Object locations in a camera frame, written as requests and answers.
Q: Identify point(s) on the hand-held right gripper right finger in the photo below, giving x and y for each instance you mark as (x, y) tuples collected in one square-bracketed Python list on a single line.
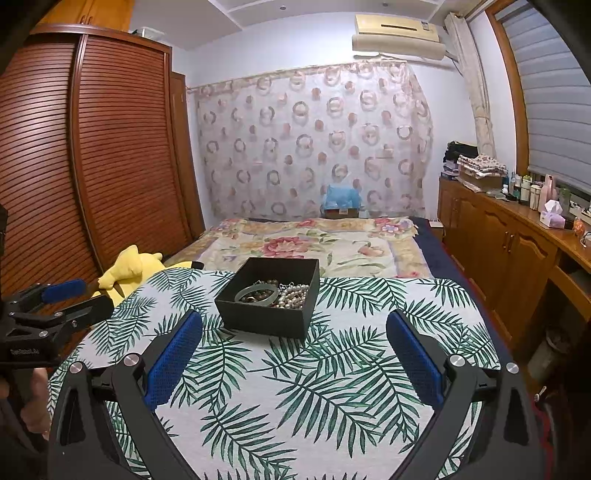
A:
[(415, 360)]

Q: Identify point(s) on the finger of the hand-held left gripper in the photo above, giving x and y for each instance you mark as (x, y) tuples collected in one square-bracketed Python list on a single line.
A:
[(87, 309), (64, 288)]

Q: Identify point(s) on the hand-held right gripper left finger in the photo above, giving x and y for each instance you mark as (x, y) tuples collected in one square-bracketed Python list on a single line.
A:
[(173, 360)]

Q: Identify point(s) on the black jewelry box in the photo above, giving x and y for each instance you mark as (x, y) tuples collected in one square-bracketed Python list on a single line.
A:
[(258, 323)]

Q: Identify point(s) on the pale green jade bangle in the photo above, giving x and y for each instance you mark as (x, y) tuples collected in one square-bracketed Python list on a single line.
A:
[(240, 295)]

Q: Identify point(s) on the person's left forearm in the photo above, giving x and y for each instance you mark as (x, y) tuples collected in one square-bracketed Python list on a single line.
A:
[(18, 447)]

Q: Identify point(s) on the person's left hand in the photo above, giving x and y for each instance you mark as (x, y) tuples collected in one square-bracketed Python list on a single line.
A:
[(39, 406)]

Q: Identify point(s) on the yellow plush toy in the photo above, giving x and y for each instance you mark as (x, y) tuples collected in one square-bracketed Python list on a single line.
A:
[(129, 267)]

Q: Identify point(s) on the navy bed sheet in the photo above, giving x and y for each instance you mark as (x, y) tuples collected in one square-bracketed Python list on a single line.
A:
[(434, 258)]

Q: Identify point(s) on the green leaf print cloth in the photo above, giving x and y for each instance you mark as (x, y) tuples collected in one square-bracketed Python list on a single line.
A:
[(300, 392)]

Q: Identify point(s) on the brown slatted wardrobe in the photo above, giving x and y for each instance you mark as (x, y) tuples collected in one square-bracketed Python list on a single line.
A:
[(92, 161)]

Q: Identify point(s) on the wooden side cabinet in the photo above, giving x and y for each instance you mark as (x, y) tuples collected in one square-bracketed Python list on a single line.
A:
[(485, 240)]

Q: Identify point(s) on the floral blanket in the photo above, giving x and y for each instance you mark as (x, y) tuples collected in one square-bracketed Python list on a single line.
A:
[(300, 244)]

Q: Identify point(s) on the small cardboard box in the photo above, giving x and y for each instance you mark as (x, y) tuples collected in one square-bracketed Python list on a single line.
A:
[(341, 213)]

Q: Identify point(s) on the blue plush toy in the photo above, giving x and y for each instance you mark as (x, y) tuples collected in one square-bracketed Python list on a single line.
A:
[(341, 196)]

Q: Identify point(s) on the flat cardboard box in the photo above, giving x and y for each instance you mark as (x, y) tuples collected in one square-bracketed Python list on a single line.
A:
[(480, 181)]

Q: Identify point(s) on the pink tissue box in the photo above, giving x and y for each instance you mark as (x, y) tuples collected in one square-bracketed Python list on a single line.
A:
[(550, 217)]

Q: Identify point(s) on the row of cosmetic bottles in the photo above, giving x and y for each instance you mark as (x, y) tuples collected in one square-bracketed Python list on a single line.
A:
[(531, 194)]

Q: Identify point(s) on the folded floral cloth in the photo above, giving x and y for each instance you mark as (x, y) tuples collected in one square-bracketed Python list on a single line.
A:
[(482, 164)]

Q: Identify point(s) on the pile of dark clothes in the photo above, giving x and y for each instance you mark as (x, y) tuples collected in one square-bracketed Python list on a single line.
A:
[(457, 154)]

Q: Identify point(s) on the small orange jar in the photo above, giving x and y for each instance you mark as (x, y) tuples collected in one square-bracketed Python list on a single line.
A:
[(579, 226)]

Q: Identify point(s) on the cream window curtain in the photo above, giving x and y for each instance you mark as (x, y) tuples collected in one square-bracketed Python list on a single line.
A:
[(475, 92)]

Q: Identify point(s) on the grey window blind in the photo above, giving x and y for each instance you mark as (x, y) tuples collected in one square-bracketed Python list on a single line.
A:
[(554, 92)]

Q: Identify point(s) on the beige air conditioner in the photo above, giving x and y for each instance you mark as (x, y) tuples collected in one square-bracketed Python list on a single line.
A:
[(397, 37)]

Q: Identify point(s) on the wooden window frame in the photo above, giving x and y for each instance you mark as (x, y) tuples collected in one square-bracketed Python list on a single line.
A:
[(508, 92)]

